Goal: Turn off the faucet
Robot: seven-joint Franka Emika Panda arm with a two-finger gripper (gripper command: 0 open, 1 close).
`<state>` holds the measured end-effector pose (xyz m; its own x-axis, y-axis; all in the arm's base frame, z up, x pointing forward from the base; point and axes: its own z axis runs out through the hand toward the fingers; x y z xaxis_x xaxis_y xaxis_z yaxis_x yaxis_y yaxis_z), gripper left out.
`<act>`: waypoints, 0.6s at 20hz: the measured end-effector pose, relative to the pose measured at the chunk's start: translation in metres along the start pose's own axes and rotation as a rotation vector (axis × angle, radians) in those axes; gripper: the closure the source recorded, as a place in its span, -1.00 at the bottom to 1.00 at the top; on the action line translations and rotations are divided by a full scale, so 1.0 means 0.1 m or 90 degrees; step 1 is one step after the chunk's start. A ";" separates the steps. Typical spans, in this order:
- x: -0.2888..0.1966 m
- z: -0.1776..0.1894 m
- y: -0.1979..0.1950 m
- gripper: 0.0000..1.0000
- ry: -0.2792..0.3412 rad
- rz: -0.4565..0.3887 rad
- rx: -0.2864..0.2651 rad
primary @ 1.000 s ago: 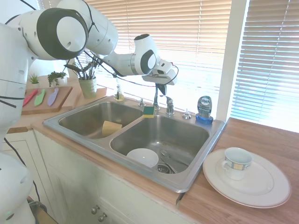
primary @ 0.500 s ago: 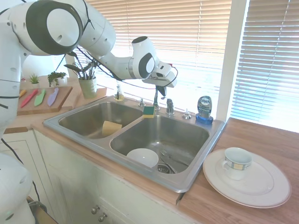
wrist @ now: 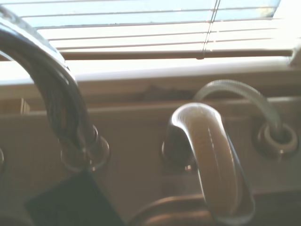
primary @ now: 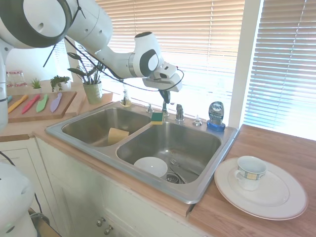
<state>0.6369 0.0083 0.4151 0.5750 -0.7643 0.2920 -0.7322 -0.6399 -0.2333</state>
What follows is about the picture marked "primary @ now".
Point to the small leafy plant in pot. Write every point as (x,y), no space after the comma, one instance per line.
(59,81)

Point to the red plastic knife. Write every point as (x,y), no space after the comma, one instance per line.
(30,103)

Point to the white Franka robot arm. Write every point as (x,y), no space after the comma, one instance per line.
(81,27)

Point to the chrome faucet fixture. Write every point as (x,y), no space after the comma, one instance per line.
(179,112)

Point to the purple plastic knife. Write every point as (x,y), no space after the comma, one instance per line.
(56,102)

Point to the clear glass flask bottle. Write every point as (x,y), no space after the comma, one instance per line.
(126,98)

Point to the green and yellow sponge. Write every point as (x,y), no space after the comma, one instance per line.
(157,119)

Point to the stainless steel double sink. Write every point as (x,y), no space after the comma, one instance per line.
(172,145)

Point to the wooden cutting board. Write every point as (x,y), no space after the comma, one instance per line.
(66,103)

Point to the silver table knife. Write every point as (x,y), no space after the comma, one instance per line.
(184,170)

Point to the dark long-leaf plant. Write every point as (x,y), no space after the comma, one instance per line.
(86,72)

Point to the green plastic knife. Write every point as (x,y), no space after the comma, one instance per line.
(42,103)

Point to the small chrome deck cap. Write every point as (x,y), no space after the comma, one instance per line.
(197,121)

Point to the open metal sink drain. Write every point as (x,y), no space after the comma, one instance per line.
(174,178)

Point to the narrow white window blind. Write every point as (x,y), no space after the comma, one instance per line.
(286,61)

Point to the white cup with checked band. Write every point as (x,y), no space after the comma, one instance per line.
(250,172)

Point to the small spiky succulent plant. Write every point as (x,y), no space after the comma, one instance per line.
(36,84)

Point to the glass jar with red lid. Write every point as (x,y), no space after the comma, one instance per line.
(10,79)
(21,78)

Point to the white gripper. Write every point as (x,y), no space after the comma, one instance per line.
(170,84)

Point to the metal cabinet knob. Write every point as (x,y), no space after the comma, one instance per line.
(108,229)
(100,222)

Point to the orange plastic knife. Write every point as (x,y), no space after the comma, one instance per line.
(17,103)

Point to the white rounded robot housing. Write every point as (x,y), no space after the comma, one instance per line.
(13,197)

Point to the white ceramic bowl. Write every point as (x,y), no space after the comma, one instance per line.
(150,166)

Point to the blue Dawn dish soap bottle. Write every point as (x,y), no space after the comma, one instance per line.
(216,116)

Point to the teal plastic knife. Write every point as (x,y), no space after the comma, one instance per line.
(9,98)

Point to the chrome sink deck pump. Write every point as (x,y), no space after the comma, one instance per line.
(149,108)

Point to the wide white window blind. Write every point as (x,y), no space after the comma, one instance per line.
(197,37)

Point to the green patterned plant pot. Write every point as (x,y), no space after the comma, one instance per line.
(93,92)

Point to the plain yellow sponge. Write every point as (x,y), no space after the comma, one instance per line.
(117,137)

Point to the white kitchen cabinet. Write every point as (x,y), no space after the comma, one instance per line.
(81,192)

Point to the large white dinner plate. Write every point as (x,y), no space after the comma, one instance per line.
(279,200)

